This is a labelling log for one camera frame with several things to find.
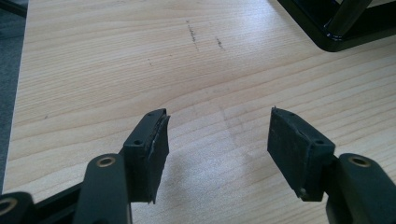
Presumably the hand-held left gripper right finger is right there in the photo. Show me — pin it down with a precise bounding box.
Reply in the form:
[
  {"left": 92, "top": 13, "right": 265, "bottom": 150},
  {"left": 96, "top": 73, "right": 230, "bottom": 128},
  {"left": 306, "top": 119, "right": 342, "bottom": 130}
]
[{"left": 266, "top": 106, "right": 338, "bottom": 203}]

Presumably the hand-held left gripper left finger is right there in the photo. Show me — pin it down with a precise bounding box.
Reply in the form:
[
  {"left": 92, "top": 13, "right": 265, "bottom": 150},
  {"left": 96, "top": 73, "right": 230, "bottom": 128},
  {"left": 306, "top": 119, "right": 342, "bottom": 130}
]
[{"left": 119, "top": 107, "right": 172, "bottom": 205}]

